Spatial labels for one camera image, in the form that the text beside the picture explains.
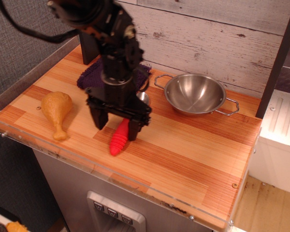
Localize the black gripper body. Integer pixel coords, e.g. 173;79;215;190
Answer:
85;55;151;126

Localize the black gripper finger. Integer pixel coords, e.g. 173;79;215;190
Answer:
90;107;108;130
128;119;144;141

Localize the red handled metal spoon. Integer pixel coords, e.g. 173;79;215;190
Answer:
109;91;150;157

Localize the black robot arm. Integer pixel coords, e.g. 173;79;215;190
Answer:
47;0;151;141

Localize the purple towel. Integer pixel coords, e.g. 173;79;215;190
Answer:
76;58;152;92

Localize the plastic chicken drumstick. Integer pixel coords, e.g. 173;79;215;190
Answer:
41;91;73;141

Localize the silver toy fridge cabinet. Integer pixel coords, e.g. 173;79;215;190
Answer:
34;150;210;232

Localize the ice dispenser button panel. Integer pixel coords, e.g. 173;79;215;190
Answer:
87;191;146;232

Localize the clear acrylic edge guard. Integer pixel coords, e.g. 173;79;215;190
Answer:
0;39;261;232

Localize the orange toy food piece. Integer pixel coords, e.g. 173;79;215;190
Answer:
6;221;29;232

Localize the white toy sink unit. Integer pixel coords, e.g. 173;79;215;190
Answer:
248;90;290;192

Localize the dark left support post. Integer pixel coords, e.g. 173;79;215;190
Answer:
79;32;100;65

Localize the dark support post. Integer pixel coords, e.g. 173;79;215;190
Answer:
255;19;290;119
79;32;100;65

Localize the steel bowl with handles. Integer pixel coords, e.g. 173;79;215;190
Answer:
154;73;240;116

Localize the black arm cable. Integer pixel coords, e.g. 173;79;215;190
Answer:
0;0;80;44

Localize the dark right support post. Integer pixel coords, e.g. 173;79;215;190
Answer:
255;19;290;119

